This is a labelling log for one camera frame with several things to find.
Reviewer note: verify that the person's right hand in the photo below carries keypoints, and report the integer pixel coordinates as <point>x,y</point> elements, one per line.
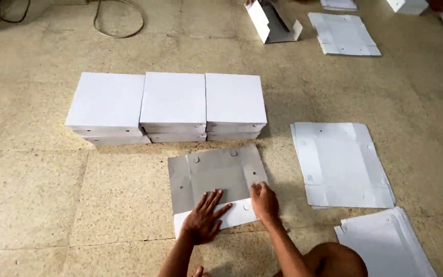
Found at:
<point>265,206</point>

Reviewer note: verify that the person's left hand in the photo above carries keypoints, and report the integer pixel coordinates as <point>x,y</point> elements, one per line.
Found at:
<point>200,225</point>

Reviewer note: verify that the person's right fingers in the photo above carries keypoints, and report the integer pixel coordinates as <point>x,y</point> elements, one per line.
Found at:
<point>258,188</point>

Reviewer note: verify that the grey cardboard box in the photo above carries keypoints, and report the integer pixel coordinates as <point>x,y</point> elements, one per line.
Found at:
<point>215,175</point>

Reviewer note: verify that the pile of flat white blanks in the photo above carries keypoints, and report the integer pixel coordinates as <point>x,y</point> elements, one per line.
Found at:
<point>385,246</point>
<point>342,34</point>
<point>338,4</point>
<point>340,165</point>

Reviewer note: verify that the person's bare toes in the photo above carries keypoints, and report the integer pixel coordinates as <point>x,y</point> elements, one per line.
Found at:
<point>200,273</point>

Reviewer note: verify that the person's bare knee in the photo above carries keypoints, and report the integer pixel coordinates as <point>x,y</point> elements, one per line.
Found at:
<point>333,261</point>

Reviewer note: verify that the stack of folded white boxes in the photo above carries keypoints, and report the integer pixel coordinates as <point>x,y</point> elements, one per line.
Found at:
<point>173,100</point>

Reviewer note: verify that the half-folded white cardboard box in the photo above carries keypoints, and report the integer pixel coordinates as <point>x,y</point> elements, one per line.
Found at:
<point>269,23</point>

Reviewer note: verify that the folded white cardboard box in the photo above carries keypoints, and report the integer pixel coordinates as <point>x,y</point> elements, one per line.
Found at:
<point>408,5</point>

